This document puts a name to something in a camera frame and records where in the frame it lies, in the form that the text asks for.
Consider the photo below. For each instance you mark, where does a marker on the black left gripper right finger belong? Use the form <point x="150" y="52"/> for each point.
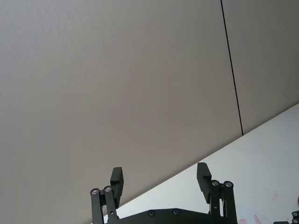
<point x="203" y="182"/>

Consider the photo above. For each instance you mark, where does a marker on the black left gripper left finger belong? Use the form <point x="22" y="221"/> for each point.
<point x="114" y="179"/>

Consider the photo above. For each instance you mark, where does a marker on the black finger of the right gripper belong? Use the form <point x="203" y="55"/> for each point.
<point x="294" y="217"/>

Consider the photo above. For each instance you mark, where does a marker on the white table cloth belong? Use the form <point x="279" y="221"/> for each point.
<point x="252" y="177"/>

